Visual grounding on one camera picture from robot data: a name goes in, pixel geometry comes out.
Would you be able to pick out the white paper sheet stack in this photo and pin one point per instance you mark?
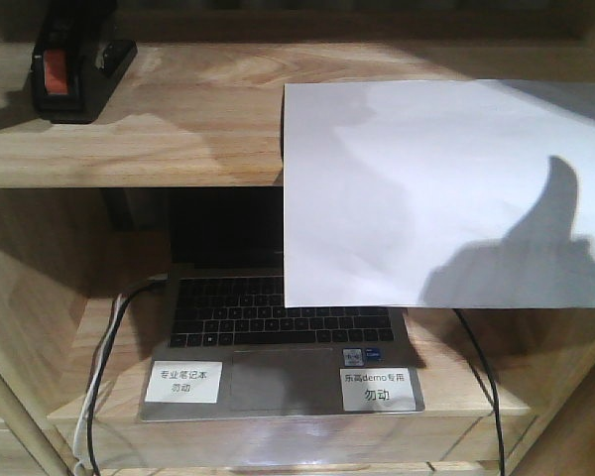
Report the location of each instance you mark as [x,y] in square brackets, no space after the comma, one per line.
[440,193]

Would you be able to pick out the black stapler with orange grip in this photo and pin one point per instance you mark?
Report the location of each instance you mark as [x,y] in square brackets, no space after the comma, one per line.
[77,63]

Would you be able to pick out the silver laptop with black keyboard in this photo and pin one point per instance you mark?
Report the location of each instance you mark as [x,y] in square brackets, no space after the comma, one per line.
[225,302]

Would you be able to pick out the wooden upper shelf board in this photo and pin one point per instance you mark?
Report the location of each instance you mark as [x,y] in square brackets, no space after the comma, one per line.
[184,114]

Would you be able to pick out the right white paper label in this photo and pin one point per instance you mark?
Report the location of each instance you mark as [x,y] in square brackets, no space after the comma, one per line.
[384,390]

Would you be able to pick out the white paper label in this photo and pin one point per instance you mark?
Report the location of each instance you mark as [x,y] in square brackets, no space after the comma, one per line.
[384,390]
[184,382]

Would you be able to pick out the left white paper label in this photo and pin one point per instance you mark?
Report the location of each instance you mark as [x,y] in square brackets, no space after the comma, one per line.
[184,382]

